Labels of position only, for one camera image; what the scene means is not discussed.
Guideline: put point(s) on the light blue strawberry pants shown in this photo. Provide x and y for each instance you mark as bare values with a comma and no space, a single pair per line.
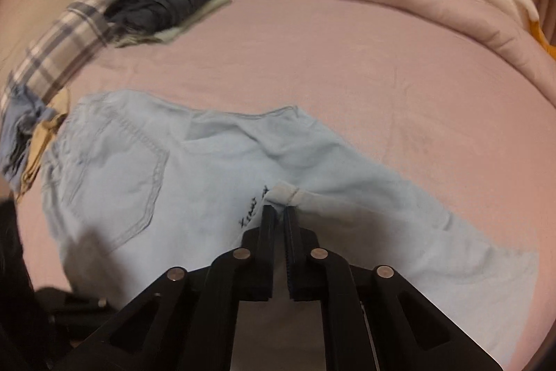
152,179

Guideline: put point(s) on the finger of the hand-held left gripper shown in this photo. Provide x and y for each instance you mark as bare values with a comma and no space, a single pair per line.
78,310

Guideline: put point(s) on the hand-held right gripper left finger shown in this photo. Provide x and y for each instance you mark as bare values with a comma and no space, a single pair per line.
269,232

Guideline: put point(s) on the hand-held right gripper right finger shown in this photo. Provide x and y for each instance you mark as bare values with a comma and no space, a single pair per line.
292,232

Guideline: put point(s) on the plaid pillow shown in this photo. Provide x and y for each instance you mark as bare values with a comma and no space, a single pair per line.
56,49

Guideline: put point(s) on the crumpled blue cloth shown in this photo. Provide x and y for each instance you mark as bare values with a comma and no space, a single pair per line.
17,123

